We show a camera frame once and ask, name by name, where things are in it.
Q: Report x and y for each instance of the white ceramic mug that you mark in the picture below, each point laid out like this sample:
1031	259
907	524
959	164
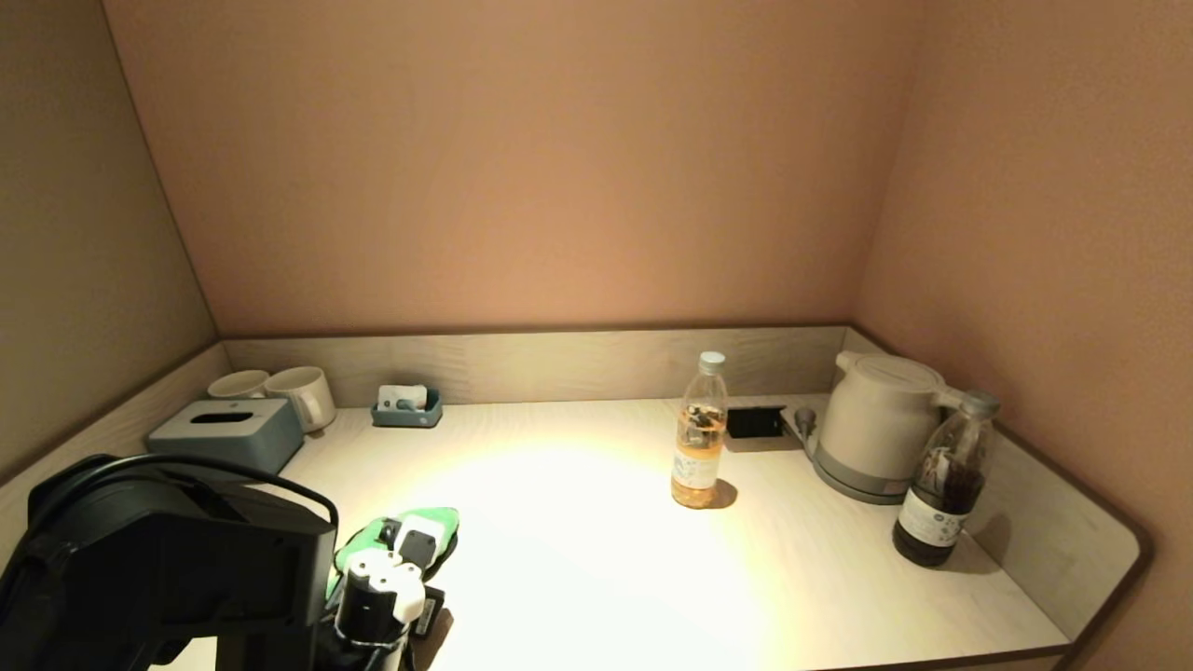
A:
303	391
238	384

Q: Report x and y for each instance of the green microfibre cloth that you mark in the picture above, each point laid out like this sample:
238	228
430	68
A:
445	524

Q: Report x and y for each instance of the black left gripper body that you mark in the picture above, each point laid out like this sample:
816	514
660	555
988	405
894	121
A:
419	545

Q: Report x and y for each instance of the blue-grey tissue box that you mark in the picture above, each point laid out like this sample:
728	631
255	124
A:
224	433

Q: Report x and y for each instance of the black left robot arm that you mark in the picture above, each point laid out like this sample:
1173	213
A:
158	578

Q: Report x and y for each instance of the grey kettle base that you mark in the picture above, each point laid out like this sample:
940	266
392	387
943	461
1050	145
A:
846	488

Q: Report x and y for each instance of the clear bottle orange tea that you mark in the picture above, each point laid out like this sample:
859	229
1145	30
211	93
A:
699	457

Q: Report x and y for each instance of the grey kettle plug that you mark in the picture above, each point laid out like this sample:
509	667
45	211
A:
805	421

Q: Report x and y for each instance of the white sachets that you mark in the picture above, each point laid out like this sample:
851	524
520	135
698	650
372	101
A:
401	395

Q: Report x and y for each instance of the black recessed power socket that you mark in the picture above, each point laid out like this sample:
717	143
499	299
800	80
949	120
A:
755	422

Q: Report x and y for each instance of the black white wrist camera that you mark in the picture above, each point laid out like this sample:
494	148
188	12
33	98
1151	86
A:
373	606

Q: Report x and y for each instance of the small blue tray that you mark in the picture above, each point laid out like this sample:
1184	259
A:
407	419

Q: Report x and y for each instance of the white electric kettle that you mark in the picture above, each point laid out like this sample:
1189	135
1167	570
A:
876	419

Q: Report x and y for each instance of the dark drink bottle white label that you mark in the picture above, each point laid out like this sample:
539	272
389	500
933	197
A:
941	503

